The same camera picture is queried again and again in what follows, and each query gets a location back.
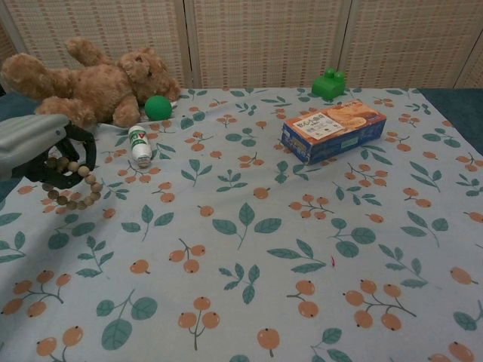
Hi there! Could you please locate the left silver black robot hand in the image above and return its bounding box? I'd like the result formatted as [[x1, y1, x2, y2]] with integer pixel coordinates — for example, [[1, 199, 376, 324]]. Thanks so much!
[[0, 114, 98, 189]]

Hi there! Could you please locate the wooden bead bracelet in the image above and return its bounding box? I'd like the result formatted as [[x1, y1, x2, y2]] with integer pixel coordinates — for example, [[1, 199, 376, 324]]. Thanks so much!
[[41, 156, 103, 216]]

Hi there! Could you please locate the brown teddy bear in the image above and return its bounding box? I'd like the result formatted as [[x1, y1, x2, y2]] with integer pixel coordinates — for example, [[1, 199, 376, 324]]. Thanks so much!
[[1, 36, 182, 131]]

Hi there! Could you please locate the woven folding screen panel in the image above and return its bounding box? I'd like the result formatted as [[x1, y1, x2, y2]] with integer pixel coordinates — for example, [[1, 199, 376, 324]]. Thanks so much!
[[186, 0, 354, 91], [345, 0, 482, 91], [0, 22, 16, 90], [0, 0, 192, 91], [455, 47, 483, 91]]

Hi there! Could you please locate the small white green bottle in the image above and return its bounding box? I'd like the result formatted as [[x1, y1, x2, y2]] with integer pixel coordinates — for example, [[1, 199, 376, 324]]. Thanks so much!
[[127, 125, 152, 169]]

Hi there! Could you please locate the green ball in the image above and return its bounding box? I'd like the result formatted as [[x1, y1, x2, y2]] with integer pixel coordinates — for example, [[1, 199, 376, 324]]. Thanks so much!
[[144, 95, 174, 122]]

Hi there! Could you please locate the floral leaf print tablecloth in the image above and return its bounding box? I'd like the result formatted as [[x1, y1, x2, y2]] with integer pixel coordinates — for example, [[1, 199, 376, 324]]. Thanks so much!
[[0, 87, 483, 362]]

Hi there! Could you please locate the orange blue cookie box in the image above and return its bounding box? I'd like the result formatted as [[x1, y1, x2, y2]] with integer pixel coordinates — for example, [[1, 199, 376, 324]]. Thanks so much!
[[281, 103, 388, 166]]

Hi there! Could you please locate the green toy block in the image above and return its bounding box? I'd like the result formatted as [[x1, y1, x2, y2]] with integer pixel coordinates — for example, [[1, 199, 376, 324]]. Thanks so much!
[[311, 66, 347, 102]]

